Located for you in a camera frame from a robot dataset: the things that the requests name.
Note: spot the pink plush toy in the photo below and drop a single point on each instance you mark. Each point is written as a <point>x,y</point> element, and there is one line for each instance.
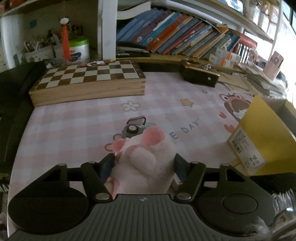
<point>144,164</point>

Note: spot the white green lidded jar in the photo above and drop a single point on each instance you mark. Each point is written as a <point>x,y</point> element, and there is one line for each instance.
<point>79,50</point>

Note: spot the yellow cardboard box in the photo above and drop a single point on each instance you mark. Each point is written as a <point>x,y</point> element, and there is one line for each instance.
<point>264,140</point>

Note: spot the stack of papers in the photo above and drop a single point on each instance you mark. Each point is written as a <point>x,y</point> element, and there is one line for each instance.
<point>273,88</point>

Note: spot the row of leaning books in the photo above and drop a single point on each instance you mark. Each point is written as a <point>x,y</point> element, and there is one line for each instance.
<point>167,32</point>

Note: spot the pink pen holder box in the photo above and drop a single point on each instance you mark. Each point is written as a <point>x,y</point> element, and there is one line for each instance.
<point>272,67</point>

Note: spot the small white card box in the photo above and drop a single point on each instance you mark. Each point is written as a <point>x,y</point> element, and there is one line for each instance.
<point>176,182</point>

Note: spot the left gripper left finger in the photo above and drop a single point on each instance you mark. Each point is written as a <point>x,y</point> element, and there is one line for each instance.
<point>94,177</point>

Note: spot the white bookshelf frame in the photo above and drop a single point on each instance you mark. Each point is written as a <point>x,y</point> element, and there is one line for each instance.
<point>24,20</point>

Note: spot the pink checkered tablecloth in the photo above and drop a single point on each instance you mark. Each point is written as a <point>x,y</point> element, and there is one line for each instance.
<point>195,117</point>

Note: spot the orange glue bottle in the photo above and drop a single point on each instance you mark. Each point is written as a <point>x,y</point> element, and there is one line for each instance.
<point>65,39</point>

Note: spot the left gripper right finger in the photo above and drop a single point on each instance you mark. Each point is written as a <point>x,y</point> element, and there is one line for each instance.
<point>191,176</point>

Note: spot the dark wooden pencil case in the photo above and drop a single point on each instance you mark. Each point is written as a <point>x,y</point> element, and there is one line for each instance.
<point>197,73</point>

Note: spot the wooden chessboard box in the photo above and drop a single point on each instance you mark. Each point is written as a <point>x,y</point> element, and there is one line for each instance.
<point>88,81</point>

